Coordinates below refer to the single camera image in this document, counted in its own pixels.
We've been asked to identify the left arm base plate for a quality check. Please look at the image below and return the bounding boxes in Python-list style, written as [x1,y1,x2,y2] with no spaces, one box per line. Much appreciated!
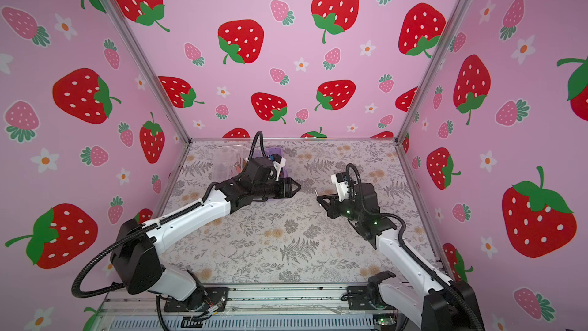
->
[163,287,230,314]

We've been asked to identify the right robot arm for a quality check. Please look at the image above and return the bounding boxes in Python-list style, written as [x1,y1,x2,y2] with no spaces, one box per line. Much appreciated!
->
[316,172,484,330]

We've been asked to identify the purple plastic tool box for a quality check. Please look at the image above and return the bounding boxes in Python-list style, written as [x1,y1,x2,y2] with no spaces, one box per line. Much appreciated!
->
[212,145,292,194]

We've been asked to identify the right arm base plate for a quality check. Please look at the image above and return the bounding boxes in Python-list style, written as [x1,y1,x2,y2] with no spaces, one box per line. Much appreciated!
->
[341,285,393,311]

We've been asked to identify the aluminium frame rail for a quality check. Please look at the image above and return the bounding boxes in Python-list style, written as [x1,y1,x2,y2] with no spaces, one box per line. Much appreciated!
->
[88,283,422,330]

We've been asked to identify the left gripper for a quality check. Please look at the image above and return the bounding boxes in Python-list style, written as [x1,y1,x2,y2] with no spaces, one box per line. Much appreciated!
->
[252,176,303,202]

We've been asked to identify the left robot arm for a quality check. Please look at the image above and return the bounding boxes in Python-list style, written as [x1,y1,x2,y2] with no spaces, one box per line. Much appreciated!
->
[71,156,302,310]

